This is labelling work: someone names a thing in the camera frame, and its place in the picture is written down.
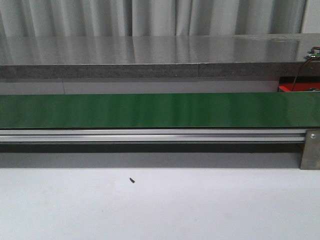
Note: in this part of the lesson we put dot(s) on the white pleated curtain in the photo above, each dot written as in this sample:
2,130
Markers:
65,18

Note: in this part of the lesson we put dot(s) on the green conveyor belt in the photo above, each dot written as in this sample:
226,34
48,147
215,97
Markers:
161,110

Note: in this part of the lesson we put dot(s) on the green circuit board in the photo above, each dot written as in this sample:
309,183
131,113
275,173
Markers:
313,54

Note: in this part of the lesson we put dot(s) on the grey stone counter slab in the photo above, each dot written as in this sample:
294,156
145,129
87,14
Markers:
89,57

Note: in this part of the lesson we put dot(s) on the red plastic bin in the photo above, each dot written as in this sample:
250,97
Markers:
302,84

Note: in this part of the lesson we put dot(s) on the steel conveyor mounting bracket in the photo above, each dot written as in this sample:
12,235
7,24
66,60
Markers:
311,151

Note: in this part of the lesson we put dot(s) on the aluminium conveyor side rail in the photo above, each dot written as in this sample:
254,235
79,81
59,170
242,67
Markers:
152,135

